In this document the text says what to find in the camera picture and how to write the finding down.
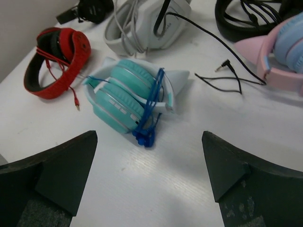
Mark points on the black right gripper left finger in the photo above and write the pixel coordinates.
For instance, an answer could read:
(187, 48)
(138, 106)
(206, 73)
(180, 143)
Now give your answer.
(45, 189)

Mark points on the teal cat ear headphones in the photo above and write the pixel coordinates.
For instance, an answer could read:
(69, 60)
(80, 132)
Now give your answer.
(130, 96)

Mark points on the pink and blue headphones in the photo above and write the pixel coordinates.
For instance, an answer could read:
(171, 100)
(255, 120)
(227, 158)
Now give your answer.
(278, 55)

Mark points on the black wrapped headphones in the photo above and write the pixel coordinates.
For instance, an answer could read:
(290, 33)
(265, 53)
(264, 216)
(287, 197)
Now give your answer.
(263, 16)

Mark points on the grey white headphones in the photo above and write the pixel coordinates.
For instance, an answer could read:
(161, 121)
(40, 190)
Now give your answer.
(139, 25)

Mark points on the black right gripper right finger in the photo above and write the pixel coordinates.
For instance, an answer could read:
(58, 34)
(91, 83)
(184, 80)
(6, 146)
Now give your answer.
(250, 191)

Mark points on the red black headphones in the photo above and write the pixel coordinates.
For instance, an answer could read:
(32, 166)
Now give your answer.
(67, 47)

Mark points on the small black headphones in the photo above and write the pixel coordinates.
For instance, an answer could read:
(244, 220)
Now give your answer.
(94, 11)

